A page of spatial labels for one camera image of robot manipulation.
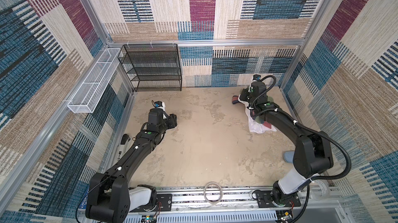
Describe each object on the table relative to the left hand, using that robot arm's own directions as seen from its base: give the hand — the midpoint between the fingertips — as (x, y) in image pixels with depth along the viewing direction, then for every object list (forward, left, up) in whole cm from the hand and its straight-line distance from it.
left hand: (172, 114), depth 85 cm
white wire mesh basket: (-2, +36, +16) cm, 40 cm away
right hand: (+12, -40, +5) cm, 42 cm away
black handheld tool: (-9, +28, -13) cm, 32 cm away
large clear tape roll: (-34, -73, -17) cm, 83 cm away
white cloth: (0, -48, -14) cm, 50 cm away
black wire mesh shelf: (+39, +17, +2) cm, 43 cm away
